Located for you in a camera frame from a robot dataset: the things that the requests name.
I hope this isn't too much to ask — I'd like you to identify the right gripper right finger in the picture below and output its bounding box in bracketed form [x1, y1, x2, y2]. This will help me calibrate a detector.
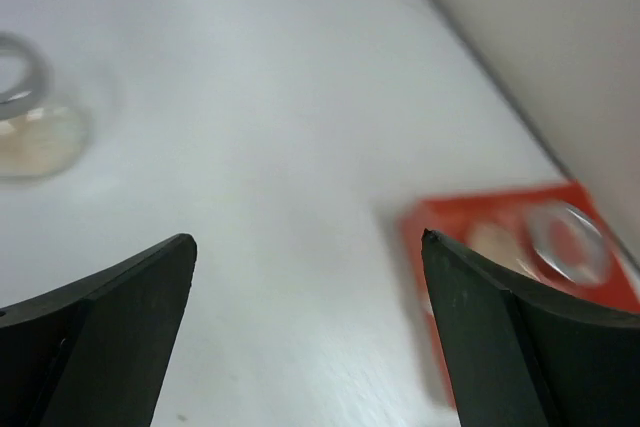
[422, 230, 639, 426]

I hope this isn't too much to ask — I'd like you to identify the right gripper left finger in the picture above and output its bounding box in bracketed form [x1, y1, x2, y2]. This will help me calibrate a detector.
[1, 234, 197, 426]

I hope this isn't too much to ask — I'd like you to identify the glass jar under left arm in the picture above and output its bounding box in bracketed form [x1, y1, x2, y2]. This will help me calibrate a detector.
[1, 32, 93, 182]

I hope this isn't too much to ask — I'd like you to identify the red plastic bin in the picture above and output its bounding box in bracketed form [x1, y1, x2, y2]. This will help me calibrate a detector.
[400, 181, 639, 409]

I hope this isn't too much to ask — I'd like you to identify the glass jar steel rim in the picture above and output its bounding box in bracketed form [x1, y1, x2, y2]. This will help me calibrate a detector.
[464, 199, 614, 288]

